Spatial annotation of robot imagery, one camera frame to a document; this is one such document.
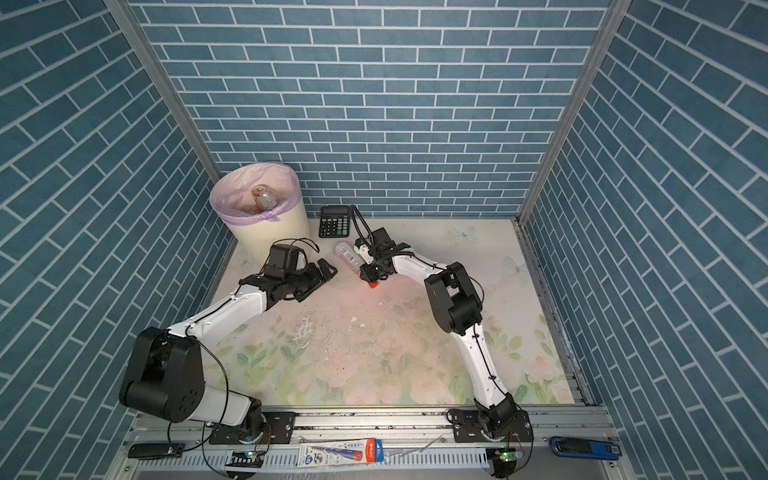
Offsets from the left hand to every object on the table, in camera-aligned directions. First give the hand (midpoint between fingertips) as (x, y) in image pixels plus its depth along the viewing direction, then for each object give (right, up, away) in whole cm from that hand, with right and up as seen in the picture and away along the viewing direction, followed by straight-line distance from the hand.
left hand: (330, 275), depth 89 cm
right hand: (+8, 0, +14) cm, 16 cm away
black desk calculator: (-5, +19, +30) cm, 36 cm away
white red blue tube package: (+6, -40, -19) cm, 45 cm away
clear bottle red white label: (-21, +24, +4) cm, 33 cm away
